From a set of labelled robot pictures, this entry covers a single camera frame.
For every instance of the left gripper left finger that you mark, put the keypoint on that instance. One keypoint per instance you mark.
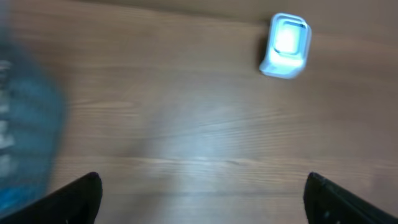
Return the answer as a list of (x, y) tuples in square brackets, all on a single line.
[(76, 203)]

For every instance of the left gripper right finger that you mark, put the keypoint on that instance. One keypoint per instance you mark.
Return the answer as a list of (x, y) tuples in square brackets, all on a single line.
[(327, 202)]

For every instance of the white barcode scanner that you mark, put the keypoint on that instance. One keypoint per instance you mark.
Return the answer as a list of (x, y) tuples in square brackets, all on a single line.
[(287, 46)]

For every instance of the grey plastic mesh basket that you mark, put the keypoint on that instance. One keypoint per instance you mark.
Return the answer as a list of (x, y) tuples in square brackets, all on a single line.
[(32, 117)]

